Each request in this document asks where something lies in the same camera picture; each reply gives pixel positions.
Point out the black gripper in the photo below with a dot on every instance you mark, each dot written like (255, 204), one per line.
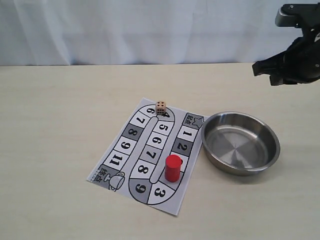
(299, 64)

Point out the wooden die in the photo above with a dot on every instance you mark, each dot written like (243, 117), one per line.
(160, 107)

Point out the red cylinder game piece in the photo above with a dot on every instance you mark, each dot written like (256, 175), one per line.
(172, 169)

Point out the stainless steel bowl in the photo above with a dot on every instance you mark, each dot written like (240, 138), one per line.
(239, 144)

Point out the printed paper game board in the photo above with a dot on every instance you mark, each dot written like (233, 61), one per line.
(134, 163)

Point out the white backdrop curtain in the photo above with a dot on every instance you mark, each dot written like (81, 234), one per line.
(124, 32)

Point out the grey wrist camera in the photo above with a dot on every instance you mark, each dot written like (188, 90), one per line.
(302, 15)

